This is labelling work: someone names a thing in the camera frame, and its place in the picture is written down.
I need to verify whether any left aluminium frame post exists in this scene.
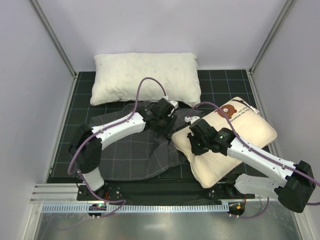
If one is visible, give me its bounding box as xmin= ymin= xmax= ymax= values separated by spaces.
xmin=31 ymin=0 xmax=78 ymax=80

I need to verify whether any right aluminium frame post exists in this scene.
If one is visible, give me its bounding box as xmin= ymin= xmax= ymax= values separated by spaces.
xmin=249 ymin=0 xmax=296 ymax=75

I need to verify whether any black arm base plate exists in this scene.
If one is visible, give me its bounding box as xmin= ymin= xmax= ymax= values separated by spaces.
xmin=77 ymin=177 xmax=256 ymax=204

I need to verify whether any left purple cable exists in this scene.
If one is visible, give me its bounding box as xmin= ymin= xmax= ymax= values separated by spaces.
xmin=67 ymin=77 xmax=170 ymax=218

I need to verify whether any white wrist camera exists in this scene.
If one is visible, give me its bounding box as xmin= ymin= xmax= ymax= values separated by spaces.
xmin=184 ymin=116 xmax=201 ymax=125
xmin=163 ymin=95 xmax=179 ymax=117

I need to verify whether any aluminium frame post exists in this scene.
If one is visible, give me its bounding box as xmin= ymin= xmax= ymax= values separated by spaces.
xmin=249 ymin=0 xmax=296 ymax=75
xmin=31 ymin=0 xmax=78 ymax=80

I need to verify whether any grey checked pillowcase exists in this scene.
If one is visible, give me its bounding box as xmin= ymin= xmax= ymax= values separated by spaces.
xmin=92 ymin=105 xmax=187 ymax=181

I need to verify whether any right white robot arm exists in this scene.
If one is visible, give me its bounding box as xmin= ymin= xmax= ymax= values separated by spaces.
xmin=185 ymin=116 xmax=316 ymax=213

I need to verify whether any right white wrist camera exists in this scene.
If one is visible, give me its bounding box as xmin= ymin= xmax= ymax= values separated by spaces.
xmin=184 ymin=116 xmax=201 ymax=125

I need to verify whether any purple cable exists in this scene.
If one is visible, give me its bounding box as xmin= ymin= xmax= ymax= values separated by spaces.
xmin=67 ymin=77 xmax=170 ymax=218
xmin=189 ymin=101 xmax=320 ymax=220

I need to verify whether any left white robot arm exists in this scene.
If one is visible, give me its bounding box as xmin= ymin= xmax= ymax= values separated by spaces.
xmin=67 ymin=96 xmax=179 ymax=201

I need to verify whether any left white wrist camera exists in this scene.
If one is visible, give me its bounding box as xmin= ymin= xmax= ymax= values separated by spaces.
xmin=163 ymin=95 xmax=179 ymax=117

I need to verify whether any cream bear print pillow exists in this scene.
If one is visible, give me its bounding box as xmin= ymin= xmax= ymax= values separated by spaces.
xmin=172 ymin=97 xmax=277 ymax=189

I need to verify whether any slotted grey cable duct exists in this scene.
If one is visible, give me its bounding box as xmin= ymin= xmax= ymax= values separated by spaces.
xmin=41 ymin=202 xmax=229 ymax=214

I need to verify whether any white plain pillow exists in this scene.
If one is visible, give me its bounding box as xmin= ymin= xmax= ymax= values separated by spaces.
xmin=90 ymin=52 xmax=202 ymax=107

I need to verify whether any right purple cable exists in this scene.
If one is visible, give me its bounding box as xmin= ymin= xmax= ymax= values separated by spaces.
xmin=189 ymin=101 xmax=320 ymax=220

